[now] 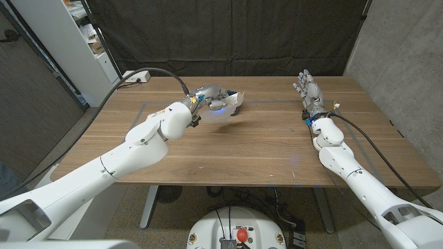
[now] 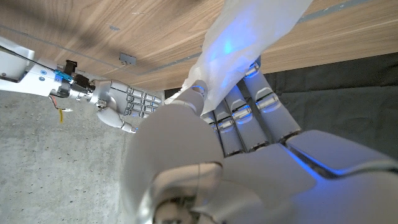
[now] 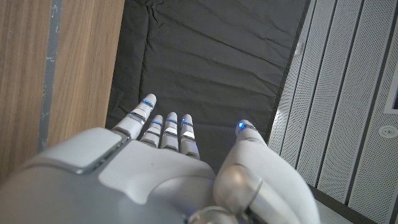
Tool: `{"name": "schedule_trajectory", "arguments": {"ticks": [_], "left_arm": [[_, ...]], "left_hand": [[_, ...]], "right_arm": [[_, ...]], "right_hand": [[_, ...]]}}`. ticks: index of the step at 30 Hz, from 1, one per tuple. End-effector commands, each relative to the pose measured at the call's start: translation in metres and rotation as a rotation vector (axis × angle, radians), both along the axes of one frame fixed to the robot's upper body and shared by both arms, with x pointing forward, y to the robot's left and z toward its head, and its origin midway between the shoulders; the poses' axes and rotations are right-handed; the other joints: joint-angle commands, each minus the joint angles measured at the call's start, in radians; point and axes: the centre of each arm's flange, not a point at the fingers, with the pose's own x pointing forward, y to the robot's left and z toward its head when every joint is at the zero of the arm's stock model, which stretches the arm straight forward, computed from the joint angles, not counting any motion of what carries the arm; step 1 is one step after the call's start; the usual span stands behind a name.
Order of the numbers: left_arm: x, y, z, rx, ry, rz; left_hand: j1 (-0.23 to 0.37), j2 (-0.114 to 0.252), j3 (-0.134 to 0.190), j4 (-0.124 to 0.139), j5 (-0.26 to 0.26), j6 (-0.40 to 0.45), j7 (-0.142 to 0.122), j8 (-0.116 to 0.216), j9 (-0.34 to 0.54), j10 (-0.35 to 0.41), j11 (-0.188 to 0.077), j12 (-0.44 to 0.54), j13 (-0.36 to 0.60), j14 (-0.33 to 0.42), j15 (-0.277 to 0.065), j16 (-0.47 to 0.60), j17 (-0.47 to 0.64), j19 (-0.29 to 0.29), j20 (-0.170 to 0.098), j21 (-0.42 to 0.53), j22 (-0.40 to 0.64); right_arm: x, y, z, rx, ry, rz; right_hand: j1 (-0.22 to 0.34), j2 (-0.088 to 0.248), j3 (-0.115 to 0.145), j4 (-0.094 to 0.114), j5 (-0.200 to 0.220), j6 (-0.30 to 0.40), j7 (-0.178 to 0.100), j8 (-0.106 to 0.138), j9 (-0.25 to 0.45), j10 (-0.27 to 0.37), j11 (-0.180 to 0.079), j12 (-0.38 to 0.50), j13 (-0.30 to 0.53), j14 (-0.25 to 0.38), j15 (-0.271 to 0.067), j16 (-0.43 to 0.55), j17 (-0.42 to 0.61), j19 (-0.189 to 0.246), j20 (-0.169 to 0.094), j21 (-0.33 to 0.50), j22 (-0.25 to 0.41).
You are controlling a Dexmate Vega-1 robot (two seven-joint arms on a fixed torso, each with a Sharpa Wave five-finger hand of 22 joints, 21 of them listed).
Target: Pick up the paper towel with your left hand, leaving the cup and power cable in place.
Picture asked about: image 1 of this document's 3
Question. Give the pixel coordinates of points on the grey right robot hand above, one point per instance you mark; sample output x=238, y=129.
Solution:
x=312, y=93

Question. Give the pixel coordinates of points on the person's leg in jeans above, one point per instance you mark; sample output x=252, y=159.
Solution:
x=7, y=180

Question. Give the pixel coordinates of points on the black floor power strip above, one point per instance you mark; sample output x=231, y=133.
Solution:
x=297, y=238

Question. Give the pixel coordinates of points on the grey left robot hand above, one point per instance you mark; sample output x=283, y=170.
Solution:
x=209, y=95

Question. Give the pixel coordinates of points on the cardboard box on shelf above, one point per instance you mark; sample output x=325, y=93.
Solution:
x=97, y=47

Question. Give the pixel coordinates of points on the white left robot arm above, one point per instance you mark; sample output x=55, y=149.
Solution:
x=131, y=155

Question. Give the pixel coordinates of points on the dark blue cup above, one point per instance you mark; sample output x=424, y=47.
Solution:
x=236, y=111

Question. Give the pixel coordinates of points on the black round floor disc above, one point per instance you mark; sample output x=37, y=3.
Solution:
x=169, y=193

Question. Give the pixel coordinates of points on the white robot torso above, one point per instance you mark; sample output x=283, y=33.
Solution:
x=239, y=221

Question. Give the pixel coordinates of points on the white shelf cabinet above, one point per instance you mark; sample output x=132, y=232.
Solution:
x=62, y=45

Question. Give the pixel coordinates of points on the black backdrop curtain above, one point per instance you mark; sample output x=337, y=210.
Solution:
x=225, y=34

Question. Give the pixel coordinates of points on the red emergency stop button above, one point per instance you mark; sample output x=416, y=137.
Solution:
x=242, y=235

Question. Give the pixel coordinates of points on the black backdrop stand pole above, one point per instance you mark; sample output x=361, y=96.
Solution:
x=104, y=45

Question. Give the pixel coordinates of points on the white outlet box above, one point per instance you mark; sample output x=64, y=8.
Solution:
x=142, y=77

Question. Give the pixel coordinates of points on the grey table leg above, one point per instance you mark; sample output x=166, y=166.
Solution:
x=149, y=207
x=323, y=211

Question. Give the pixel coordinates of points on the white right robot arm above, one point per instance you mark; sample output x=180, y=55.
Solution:
x=363, y=186

